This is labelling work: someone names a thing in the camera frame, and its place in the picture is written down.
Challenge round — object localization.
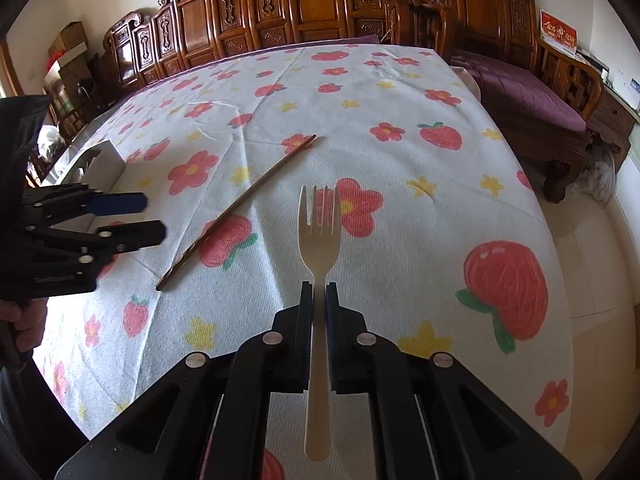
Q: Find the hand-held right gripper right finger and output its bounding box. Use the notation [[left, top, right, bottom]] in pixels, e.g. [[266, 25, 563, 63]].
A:
[[325, 281, 583, 480]]

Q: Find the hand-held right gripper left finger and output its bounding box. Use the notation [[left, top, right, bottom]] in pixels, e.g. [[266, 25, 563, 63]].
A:
[[52, 281, 316, 480]]

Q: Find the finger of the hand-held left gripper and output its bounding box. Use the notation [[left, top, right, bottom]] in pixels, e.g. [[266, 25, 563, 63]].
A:
[[29, 219, 167, 272], [22, 183, 149, 226]]

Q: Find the metal tray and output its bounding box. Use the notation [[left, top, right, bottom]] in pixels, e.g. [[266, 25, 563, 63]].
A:
[[65, 140, 126, 201]]

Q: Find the cream plastic fork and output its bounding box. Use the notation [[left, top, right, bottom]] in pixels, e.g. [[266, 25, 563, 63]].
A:
[[298, 184, 343, 462]]

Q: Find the brown wooden chopstick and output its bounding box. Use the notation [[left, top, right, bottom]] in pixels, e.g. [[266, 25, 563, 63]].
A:
[[155, 134, 318, 292]]

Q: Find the person's left hand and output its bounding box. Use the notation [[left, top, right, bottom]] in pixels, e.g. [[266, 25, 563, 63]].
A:
[[0, 297, 47, 354]]

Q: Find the cardboard box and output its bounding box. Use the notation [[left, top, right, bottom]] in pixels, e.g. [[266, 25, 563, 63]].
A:
[[47, 21, 90, 55]]

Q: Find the strawberry flower print tablecloth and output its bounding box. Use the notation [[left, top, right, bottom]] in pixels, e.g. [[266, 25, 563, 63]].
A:
[[30, 42, 573, 480]]

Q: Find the purple seat cushion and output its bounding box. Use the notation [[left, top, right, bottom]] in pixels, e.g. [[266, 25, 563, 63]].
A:
[[450, 50, 588, 133], [280, 35, 381, 51]]

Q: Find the clear plastic bag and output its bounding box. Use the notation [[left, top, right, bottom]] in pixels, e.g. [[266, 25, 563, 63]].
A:
[[575, 150, 617, 206]]

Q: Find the wooden side cabinet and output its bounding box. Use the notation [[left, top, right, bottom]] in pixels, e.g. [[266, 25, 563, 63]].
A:
[[585, 52, 640, 161]]

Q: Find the short carved wooden sofa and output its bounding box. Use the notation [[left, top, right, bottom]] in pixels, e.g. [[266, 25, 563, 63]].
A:
[[407, 0, 623, 206]]

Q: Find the red desk calendar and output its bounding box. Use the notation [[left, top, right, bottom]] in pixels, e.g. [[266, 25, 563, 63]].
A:
[[539, 10, 578, 57]]

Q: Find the white box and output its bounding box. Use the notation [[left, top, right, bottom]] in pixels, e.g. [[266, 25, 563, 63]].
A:
[[607, 74, 640, 111]]

